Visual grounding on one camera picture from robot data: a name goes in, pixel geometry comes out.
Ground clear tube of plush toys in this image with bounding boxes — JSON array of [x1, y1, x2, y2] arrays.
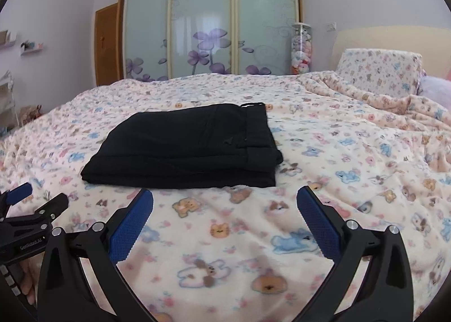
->
[[289, 22, 314, 76]]

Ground white wall shelf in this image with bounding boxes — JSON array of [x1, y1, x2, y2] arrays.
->
[[20, 40, 45, 57], [0, 29, 17, 48]]

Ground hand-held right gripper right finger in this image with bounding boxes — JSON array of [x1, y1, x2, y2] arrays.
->
[[296, 185, 414, 322]]

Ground wardrobe with floral glass doors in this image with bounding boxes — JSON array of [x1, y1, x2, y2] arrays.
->
[[118, 0, 304, 82]]

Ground person's left hand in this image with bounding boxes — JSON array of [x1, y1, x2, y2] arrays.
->
[[19, 259, 39, 306]]

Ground brown plush toy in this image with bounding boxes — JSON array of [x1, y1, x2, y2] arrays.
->
[[19, 105, 43, 122]]

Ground wooden door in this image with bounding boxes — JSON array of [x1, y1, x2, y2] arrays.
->
[[94, 3, 119, 87]]

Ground printed pillow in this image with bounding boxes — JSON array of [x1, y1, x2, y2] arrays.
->
[[335, 48, 423, 99]]

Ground purple pillow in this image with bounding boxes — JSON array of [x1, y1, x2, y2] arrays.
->
[[419, 74, 451, 112]]

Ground black pants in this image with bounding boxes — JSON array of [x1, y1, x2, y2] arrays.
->
[[80, 102, 284, 189]]

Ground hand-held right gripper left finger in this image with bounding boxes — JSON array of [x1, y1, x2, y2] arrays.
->
[[37, 188, 154, 322]]

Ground printed fleece blanket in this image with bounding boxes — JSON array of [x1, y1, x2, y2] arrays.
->
[[0, 70, 451, 322]]

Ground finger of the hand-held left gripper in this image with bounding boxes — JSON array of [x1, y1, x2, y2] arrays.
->
[[0, 182, 33, 219], [6, 193, 69, 230]]

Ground beige bed headboard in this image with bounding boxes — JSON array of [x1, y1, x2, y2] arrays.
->
[[333, 26, 451, 73]]

